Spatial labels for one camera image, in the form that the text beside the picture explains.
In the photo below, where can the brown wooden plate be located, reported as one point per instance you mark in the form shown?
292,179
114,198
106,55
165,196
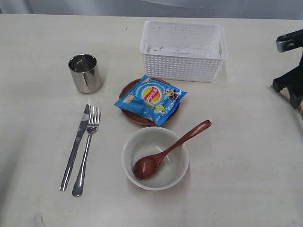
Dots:
132,118

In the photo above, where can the silver metal fork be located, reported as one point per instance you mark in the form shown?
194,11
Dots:
92,127

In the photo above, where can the stainless steel cup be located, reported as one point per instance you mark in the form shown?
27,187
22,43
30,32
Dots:
85,73

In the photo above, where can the blue chips bag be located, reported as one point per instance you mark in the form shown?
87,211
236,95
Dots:
151,99

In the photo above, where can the brown wooden spoon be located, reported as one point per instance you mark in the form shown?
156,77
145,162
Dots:
145,167

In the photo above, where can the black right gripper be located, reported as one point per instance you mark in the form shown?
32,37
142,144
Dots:
293,80

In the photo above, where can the speckled ceramic bowl with flowers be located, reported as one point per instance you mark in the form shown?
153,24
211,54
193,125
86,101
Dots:
149,141

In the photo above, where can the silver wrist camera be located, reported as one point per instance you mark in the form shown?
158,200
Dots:
290,41

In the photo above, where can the white plastic woven basket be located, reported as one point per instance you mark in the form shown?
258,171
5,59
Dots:
183,51

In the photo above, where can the silver table knife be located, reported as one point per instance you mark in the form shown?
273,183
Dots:
82,127

